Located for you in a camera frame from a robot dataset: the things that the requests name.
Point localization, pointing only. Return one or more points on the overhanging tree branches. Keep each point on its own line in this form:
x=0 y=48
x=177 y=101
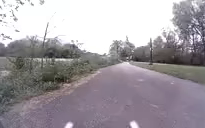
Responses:
x=3 y=16

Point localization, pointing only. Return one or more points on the trees at path end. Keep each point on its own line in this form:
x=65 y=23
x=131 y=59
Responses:
x=121 y=49

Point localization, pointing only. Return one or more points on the pale open field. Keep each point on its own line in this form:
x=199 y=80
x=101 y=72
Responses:
x=3 y=62

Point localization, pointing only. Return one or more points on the row of trees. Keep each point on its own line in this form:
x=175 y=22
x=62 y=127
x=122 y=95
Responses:
x=33 y=48
x=186 y=36

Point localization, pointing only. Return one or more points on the robot's own part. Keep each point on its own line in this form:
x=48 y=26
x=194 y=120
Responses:
x=68 y=125
x=134 y=124

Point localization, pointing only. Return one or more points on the wooden pole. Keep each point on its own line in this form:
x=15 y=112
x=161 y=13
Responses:
x=43 y=43

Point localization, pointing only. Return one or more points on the dark pole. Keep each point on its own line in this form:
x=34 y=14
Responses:
x=150 y=51

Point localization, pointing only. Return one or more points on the grey asphalt path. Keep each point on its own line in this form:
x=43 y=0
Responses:
x=123 y=93

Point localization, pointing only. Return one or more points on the roadside bushes and weeds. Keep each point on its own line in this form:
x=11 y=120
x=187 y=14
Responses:
x=30 y=78

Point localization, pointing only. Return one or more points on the dirt and gravel strip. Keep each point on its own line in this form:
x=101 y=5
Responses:
x=53 y=93

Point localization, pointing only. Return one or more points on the grass verge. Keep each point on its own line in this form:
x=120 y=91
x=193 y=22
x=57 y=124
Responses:
x=186 y=71

